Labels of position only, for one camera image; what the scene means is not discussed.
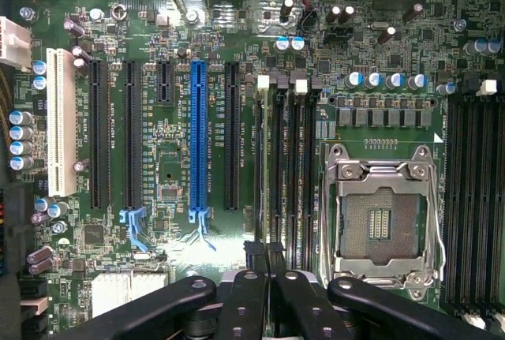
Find metal CPU socket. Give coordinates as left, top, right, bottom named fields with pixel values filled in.
left=321, top=143, right=447, bottom=301

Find silver finned heatsink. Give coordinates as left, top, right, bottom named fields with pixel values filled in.
left=91, top=270, right=170, bottom=319

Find long black expansion slot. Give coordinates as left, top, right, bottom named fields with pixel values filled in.
left=88, top=59, right=112, bottom=211
left=223, top=60, right=241, bottom=211
left=118, top=60, right=153, bottom=252

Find green motherboard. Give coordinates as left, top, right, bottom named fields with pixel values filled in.
left=7, top=0, right=505, bottom=340

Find blue expansion slot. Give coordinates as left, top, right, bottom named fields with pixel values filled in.
left=188, top=59, right=217, bottom=252

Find short black expansion slot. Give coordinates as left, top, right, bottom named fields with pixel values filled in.
left=156, top=59, right=175, bottom=105

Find white expansion slot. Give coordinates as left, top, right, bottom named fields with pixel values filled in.
left=46, top=47, right=79, bottom=198

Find white power connector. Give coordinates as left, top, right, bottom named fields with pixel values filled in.
left=0, top=15, right=33, bottom=73

